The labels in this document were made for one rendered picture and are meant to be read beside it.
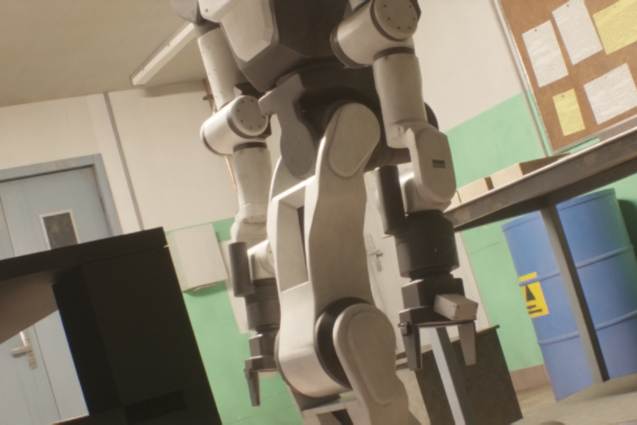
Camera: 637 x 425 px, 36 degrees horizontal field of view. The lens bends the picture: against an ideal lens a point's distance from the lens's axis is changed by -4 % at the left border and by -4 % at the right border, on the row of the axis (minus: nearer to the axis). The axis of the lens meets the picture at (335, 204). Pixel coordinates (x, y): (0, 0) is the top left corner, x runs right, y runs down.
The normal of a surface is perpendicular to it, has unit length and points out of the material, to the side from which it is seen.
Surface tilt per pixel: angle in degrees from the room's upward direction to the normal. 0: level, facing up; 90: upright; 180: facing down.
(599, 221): 90
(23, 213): 90
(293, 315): 66
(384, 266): 90
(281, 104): 90
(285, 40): 113
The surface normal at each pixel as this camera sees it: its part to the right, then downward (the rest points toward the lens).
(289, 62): -0.33, 0.79
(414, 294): -0.82, -0.03
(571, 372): -0.71, 0.13
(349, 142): 0.56, -0.28
